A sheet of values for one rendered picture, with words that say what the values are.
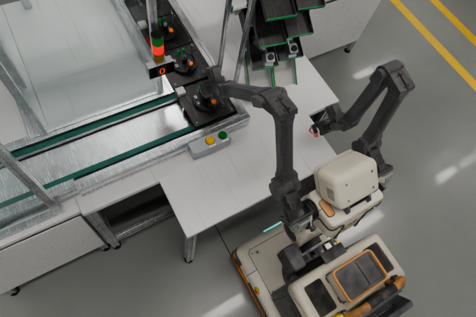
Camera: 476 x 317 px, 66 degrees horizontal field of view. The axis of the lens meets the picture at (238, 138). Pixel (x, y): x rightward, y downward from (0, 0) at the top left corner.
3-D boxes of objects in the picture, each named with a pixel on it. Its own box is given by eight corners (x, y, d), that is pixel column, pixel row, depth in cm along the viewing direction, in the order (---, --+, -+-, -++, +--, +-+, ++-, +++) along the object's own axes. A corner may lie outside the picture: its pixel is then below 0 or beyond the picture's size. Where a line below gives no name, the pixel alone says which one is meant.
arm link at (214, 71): (218, 96, 157) (235, 89, 160) (210, 70, 154) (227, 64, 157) (207, 94, 168) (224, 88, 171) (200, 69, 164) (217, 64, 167)
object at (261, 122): (337, 103, 219) (339, 100, 216) (83, 216, 169) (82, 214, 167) (225, -46, 268) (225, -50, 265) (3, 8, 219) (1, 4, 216)
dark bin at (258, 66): (277, 66, 180) (282, 62, 172) (252, 71, 176) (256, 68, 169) (263, 10, 179) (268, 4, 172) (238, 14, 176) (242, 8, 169)
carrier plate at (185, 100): (236, 112, 192) (236, 110, 190) (195, 129, 184) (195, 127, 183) (214, 78, 201) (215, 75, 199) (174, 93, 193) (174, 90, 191)
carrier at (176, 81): (214, 76, 201) (215, 61, 190) (173, 90, 193) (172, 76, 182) (194, 44, 210) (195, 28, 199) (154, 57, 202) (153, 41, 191)
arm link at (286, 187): (289, 207, 142) (299, 201, 144) (281, 183, 139) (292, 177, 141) (276, 201, 150) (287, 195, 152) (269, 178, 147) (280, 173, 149)
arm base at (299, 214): (290, 226, 141) (314, 213, 145) (284, 208, 139) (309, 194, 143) (278, 219, 149) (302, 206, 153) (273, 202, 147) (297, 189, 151)
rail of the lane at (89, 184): (247, 126, 200) (251, 115, 190) (83, 197, 171) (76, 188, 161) (242, 118, 202) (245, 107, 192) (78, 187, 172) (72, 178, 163)
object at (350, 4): (351, 52, 354) (397, -25, 278) (253, 90, 317) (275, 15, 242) (312, 4, 377) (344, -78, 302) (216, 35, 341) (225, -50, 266)
